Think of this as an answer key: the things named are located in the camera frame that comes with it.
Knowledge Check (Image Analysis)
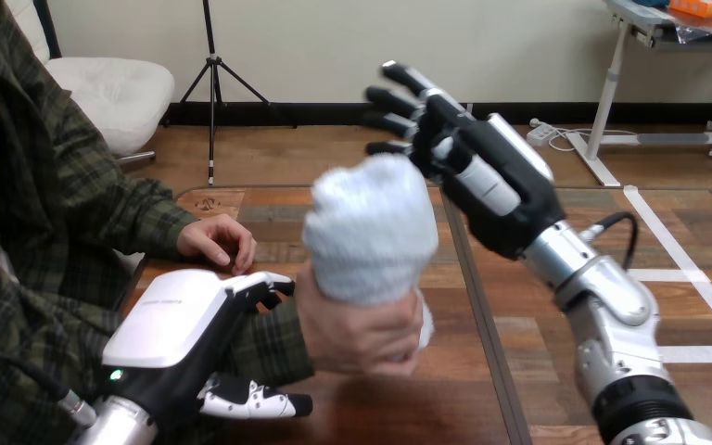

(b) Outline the white towel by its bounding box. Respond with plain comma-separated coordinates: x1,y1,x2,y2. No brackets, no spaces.
301,152,440,352

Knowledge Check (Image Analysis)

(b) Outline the person's hand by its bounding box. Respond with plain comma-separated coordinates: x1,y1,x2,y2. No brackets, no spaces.
293,262,426,378
175,212,259,277

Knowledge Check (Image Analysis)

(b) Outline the person's body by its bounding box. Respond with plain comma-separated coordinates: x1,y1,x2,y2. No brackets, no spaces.
0,0,125,445

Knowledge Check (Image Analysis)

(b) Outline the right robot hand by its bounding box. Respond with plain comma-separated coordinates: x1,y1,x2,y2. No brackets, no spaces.
361,59,569,263

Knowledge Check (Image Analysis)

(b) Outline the white power strip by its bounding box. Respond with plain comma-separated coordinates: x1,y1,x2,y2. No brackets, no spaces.
526,118,561,147

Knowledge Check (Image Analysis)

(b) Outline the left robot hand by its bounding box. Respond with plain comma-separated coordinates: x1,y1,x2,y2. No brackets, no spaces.
101,269,315,432

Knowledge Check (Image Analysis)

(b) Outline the black cable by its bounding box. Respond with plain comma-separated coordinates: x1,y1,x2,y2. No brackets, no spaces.
0,350,98,427
578,210,641,272

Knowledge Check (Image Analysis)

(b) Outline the white cushioned chair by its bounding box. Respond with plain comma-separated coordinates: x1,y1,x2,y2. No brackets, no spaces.
4,0,177,167

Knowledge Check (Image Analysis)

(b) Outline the white desk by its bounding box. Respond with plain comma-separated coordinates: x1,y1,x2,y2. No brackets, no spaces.
563,0,712,189

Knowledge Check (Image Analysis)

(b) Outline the orange thing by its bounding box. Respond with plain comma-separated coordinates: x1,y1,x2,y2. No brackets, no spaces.
668,0,712,19

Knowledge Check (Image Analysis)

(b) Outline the black tripod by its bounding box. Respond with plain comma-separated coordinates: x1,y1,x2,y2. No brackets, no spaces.
161,0,299,186

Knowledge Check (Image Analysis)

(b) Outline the tangle of cables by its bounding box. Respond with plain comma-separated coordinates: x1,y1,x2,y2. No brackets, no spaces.
547,125,641,154

